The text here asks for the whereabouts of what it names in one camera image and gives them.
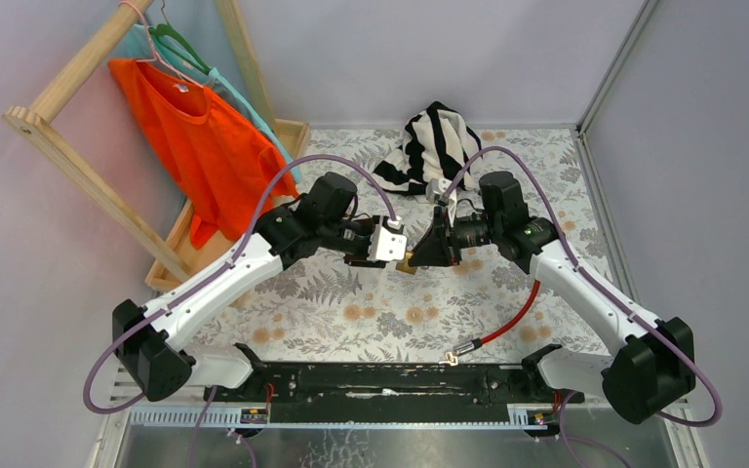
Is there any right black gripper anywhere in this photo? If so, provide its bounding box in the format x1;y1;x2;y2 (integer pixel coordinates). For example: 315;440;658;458
408;205;501;268

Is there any brass padlock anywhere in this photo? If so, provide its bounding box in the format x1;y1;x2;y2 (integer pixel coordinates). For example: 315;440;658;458
395;253;417;274

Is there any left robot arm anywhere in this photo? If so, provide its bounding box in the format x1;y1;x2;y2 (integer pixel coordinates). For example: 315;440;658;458
110;172;405;402

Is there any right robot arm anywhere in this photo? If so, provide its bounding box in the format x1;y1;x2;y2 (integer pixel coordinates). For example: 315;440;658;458
408;172;696;424

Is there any floral tablecloth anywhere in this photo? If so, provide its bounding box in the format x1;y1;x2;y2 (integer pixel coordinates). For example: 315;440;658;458
192;129;611;363

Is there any black white striped cloth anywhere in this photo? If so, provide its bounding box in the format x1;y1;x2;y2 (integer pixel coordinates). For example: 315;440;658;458
372;101;482;196

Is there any orange t-shirt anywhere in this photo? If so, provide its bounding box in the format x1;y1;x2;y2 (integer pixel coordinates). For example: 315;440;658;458
108;58;287;249

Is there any wooden clothes rack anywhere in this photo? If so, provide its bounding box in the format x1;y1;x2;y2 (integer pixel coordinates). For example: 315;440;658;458
3;1;311;293

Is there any pink hanger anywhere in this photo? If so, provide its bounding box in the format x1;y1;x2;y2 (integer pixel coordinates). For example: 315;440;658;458
118;1;203;88

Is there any green hanger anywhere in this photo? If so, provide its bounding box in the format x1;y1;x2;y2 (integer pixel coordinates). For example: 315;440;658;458
149;1;212;75

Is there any light blue shirt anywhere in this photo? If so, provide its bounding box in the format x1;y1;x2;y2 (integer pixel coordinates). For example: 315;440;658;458
107;24;291;163

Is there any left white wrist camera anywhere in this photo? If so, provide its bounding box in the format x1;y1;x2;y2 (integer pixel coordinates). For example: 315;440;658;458
367;216;408;262

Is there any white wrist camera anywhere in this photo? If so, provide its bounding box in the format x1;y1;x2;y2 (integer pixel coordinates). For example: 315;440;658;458
367;216;408;262
425;178;457;226

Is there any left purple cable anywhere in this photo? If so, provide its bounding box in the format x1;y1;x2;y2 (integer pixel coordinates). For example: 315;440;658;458
83;154;403;468

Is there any purple cable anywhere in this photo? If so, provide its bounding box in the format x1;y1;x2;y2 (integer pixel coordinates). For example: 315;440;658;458
83;154;403;468
442;145;724;468

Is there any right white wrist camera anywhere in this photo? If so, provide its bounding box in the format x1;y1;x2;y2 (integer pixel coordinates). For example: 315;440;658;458
425;178;457;226

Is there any red cable lock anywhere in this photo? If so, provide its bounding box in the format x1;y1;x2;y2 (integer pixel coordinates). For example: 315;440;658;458
444;279;544;368

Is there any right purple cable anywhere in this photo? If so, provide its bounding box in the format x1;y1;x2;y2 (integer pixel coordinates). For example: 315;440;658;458
442;145;724;468

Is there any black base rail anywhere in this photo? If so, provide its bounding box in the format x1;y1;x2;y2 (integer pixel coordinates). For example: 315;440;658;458
204;362;584;427

